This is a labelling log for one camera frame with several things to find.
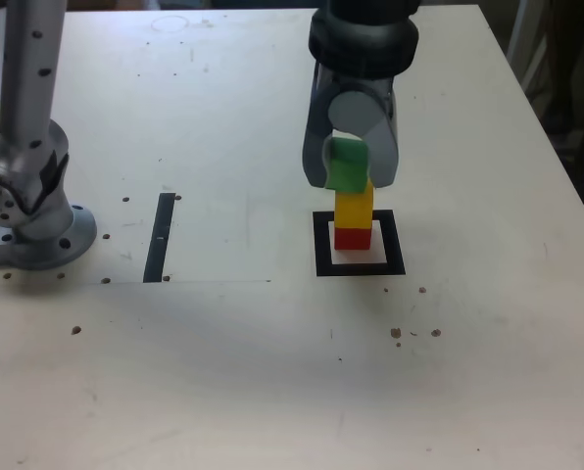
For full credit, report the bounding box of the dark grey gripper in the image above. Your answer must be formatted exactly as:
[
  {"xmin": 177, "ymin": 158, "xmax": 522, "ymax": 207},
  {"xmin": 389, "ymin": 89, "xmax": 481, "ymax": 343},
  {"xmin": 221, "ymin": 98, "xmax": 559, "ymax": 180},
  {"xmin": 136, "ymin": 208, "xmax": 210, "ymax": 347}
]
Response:
[{"xmin": 301, "ymin": 66, "xmax": 401, "ymax": 191}]

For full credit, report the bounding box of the green cube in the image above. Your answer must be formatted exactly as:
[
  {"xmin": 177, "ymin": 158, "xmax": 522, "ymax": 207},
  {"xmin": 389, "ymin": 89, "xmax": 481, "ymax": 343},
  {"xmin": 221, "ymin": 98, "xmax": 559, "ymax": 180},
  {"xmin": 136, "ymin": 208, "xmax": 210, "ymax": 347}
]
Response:
[{"xmin": 323, "ymin": 136, "xmax": 371, "ymax": 193}]

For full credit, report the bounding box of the yellow cube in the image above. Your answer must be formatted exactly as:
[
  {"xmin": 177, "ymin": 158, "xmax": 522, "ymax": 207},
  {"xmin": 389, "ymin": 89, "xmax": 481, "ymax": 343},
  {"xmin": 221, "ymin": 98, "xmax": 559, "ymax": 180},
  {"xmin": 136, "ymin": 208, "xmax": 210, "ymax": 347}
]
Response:
[{"xmin": 334, "ymin": 183, "xmax": 374, "ymax": 230}]

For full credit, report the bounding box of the red cube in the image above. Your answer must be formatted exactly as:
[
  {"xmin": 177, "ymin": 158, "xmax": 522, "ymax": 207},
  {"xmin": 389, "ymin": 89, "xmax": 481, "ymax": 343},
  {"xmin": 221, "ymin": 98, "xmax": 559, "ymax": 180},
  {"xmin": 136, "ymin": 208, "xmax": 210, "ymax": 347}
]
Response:
[{"xmin": 334, "ymin": 226, "xmax": 373, "ymax": 251}]

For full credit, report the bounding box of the black tape square outline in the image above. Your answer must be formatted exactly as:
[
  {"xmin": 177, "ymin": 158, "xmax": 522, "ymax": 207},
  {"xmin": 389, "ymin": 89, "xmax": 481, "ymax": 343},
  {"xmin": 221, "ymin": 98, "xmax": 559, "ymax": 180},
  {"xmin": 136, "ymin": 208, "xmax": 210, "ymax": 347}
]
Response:
[{"xmin": 312, "ymin": 209, "xmax": 407, "ymax": 278}]

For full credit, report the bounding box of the black tape strip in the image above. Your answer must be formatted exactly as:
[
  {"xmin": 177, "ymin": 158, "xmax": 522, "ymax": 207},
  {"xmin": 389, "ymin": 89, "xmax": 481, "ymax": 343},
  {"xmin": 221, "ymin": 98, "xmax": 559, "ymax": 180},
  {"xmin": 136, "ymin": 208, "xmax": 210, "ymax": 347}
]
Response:
[{"xmin": 142, "ymin": 192, "xmax": 175, "ymax": 284}]

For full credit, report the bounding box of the white metal frame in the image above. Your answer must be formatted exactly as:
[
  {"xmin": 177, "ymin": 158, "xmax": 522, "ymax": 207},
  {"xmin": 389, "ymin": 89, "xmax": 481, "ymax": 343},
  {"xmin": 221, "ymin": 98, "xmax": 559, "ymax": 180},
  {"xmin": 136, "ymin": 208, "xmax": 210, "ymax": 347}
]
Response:
[{"xmin": 505, "ymin": 0, "xmax": 551, "ymax": 99}]

